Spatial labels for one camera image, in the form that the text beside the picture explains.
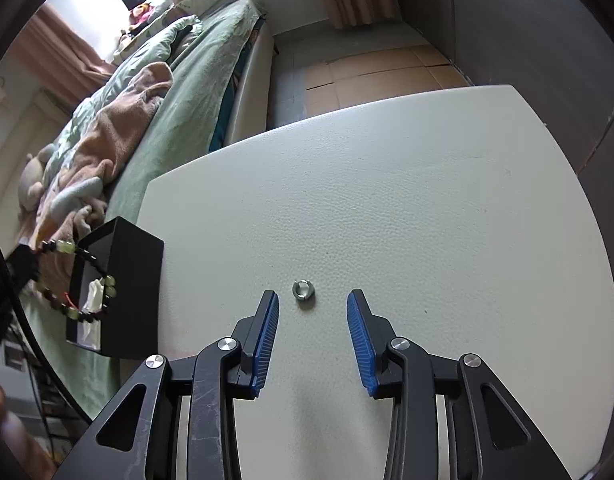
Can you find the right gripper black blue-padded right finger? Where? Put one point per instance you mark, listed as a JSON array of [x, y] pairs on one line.
[[490, 436]]

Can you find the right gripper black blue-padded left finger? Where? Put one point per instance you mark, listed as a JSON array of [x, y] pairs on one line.
[[135, 436]]

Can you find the black jewelry box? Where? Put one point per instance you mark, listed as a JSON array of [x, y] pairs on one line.
[[114, 288]]

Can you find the person's left hand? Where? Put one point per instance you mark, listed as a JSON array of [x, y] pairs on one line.
[[30, 455]]

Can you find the beige plush toy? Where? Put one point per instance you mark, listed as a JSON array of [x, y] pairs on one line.
[[31, 183]]

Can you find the pink fleece blanket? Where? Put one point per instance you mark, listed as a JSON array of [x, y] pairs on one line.
[[102, 152]]

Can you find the pink curtain left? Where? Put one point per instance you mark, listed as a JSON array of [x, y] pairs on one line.
[[64, 64]]

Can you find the light green quilt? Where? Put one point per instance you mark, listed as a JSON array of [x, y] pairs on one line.
[[159, 48]]

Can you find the bed with green sheet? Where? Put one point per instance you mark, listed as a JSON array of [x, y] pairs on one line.
[[183, 128]]

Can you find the flattened cardboard on floor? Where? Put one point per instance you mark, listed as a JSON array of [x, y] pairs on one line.
[[379, 75]]

